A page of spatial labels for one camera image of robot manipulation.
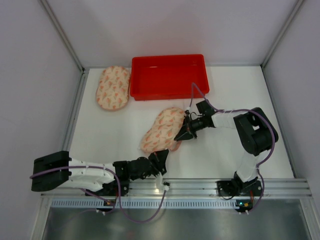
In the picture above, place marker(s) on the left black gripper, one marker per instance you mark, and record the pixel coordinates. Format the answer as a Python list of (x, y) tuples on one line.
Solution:
[(155, 163)]

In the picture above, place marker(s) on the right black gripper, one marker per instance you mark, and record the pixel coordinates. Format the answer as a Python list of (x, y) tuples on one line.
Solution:
[(189, 127)]

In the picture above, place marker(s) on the pink floral laundry bag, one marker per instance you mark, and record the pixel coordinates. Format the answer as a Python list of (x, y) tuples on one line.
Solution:
[(161, 136), (112, 93)]

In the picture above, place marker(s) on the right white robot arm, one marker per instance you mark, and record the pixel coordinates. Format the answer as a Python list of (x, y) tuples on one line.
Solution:
[(256, 133)]

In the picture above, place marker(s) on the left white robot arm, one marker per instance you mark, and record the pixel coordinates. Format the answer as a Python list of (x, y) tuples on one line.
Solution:
[(60, 170)]

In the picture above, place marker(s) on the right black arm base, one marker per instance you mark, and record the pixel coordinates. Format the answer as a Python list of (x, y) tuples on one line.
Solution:
[(228, 189)]

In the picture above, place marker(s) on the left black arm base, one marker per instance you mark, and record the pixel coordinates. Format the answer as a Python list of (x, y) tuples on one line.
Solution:
[(111, 189)]

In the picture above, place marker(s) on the red plastic bin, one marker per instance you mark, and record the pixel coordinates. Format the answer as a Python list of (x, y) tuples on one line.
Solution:
[(167, 77)]

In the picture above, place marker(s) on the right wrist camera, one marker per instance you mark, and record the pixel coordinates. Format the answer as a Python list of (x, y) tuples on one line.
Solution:
[(188, 113)]

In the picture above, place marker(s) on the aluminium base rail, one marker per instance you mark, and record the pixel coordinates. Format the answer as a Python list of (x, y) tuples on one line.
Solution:
[(182, 194)]

